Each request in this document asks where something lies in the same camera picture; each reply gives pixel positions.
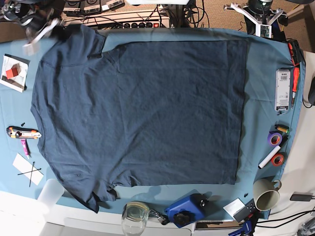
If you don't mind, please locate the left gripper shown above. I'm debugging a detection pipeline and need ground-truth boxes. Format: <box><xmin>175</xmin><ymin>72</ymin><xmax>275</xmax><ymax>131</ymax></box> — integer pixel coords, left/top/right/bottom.
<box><xmin>246</xmin><ymin>0</ymin><xmax>273</xmax><ymax>25</ymax></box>

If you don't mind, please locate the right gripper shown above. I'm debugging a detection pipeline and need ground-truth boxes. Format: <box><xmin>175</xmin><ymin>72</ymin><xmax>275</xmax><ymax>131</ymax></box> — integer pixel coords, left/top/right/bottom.
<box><xmin>1</xmin><ymin>2</ymin><xmax>56</xmax><ymax>35</ymax></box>

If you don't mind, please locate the dark blue T-shirt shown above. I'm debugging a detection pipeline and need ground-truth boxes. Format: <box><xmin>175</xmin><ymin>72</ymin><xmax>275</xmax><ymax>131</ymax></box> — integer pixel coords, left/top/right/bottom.
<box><xmin>31</xmin><ymin>26</ymin><xmax>248</xmax><ymax>212</ymax></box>

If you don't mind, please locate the orange black tool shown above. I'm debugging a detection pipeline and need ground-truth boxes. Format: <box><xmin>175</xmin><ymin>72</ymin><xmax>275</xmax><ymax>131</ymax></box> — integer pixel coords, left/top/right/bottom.
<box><xmin>287</xmin><ymin>39</ymin><xmax>302</xmax><ymax>66</ymax></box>

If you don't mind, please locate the booklet with red cube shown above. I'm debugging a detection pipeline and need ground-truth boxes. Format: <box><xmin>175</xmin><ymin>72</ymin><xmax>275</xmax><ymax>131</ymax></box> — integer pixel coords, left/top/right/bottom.
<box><xmin>0</xmin><ymin>55</ymin><xmax>29</xmax><ymax>93</ymax></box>

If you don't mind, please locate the light blue table cloth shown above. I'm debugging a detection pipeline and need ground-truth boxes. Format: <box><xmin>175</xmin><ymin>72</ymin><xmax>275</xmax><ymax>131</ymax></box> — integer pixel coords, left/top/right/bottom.
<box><xmin>0</xmin><ymin>26</ymin><xmax>305</xmax><ymax>219</ymax></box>

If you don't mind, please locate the black power strip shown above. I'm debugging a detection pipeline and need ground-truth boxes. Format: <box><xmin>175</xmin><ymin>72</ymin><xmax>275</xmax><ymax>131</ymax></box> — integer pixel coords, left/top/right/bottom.
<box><xmin>122</xmin><ymin>20</ymin><xmax>170</xmax><ymax>29</ymax></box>

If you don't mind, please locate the orange grey utility knife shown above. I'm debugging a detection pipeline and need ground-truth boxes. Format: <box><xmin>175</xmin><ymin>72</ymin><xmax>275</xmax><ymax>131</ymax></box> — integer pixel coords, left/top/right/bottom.
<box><xmin>6</xmin><ymin>126</ymin><xmax>42</xmax><ymax>139</ymax></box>

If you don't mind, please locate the small green yellow battery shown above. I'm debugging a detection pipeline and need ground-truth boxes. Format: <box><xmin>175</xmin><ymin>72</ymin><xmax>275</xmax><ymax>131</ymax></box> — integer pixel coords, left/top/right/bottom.
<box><xmin>274</xmin><ymin>124</ymin><xmax>290</xmax><ymax>134</ymax></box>

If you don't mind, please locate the pink glue tube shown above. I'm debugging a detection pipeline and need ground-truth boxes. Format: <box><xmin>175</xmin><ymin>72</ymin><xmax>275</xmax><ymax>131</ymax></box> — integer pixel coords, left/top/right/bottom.
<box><xmin>21</xmin><ymin>139</ymin><xmax>30</xmax><ymax>159</ymax></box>

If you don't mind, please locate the purple tape roll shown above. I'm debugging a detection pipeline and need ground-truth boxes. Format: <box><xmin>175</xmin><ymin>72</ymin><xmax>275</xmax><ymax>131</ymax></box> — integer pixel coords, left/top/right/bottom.
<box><xmin>267</xmin><ymin>131</ymin><xmax>283</xmax><ymax>147</ymax></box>

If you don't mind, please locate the black hairpin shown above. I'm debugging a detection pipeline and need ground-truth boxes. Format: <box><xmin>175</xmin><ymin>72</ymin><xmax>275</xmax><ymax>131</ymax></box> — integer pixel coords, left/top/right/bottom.
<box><xmin>18</xmin><ymin>168</ymin><xmax>41</xmax><ymax>176</ymax></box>
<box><xmin>29</xmin><ymin>161</ymin><xmax>35</xmax><ymax>187</ymax></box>

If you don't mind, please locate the white paper card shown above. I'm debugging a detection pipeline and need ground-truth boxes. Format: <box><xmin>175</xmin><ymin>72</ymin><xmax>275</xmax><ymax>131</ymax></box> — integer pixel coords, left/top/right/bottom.
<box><xmin>12</xmin><ymin>153</ymin><xmax>44</xmax><ymax>185</ymax></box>

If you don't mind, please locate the white marker pen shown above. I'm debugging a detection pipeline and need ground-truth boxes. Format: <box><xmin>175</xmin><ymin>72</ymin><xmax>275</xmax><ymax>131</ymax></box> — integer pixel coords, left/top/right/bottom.
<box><xmin>258</xmin><ymin>145</ymin><xmax>281</xmax><ymax>169</ymax></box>

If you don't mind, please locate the red tape roll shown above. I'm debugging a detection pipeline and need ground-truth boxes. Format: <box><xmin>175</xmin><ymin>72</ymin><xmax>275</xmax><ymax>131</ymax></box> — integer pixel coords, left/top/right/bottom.
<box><xmin>271</xmin><ymin>152</ymin><xmax>285</xmax><ymax>167</ymax></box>

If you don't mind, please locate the translucent plastic cup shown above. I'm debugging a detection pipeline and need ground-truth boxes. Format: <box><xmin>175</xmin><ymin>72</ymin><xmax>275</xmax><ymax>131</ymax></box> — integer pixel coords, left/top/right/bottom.
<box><xmin>37</xmin><ymin>179</ymin><xmax>64</xmax><ymax>210</ymax></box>

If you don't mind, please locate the beige ceramic mug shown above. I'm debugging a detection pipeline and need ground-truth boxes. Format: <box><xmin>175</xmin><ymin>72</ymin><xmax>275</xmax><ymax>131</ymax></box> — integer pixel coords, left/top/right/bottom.
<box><xmin>253</xmin><ymin>178</ymin><xmax>282</xmax><ymax>211</ymax></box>

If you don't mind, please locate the black power adapter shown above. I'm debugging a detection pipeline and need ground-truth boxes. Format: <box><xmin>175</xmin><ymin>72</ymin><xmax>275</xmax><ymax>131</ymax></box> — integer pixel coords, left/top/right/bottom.
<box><xmin>290</xmin><ymin>192</ymin><xmax>314</xmax><ymax>202</ymax></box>

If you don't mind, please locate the grey remote control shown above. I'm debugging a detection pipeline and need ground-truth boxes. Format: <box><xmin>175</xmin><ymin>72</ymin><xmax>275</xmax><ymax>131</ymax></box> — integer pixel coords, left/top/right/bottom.
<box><xmin>233</xmin><ymin>199</ymin><xmax>257</xmax><ymax>222</ymax></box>

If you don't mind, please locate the white small box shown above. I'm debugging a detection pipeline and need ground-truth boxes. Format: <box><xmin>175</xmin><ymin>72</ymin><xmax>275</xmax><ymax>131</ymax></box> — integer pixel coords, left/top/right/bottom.
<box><xmin>223</xmin><ymin>198</ymin><xmax>245</xmax><ymax>219</ymax></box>

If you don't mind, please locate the blue clamp block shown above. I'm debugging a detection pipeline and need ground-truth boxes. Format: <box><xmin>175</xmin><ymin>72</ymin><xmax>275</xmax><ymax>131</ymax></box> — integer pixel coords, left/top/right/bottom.
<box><xmin>164</xmin><ymin>194</ymin><xmax>209</xmax><ymax>228</ymax></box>

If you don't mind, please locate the blue spring clamp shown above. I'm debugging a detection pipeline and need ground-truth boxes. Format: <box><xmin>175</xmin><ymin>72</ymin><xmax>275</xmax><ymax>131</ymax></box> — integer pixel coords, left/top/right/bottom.
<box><xmin>228</xmin><ymin>217</ymin><xmax>258</xmax><ymax>236</ymax></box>

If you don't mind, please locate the clear drinking glass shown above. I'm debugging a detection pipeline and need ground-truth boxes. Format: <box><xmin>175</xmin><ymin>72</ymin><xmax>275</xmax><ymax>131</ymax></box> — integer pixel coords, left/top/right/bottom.
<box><xmin>121</xmin><ymin>201</ymin><xmax>150</xmax><ymax>236</ymax></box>

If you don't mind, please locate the small metal padlock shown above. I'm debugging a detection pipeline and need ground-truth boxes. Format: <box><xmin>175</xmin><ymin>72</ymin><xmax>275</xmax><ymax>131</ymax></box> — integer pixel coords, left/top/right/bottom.
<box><xmin>149</xmin><ymin>209</ymin><xmax>170</xmax><ymax>226</ymax></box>

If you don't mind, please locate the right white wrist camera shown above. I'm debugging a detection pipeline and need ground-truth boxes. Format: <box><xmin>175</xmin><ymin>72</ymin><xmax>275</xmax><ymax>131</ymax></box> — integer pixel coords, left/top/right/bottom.
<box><xmin>23</xmin><ymin>18</ymin><xmax>62</xmax><ymax>56</ymax></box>

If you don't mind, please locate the red handled screwdriver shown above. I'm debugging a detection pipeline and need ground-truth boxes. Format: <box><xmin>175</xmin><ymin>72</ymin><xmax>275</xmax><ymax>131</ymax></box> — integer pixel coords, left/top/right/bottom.
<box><xmin>291</xmin><ymin>66</ymin><xmax>300</xmax><ymax>107</ymax></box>

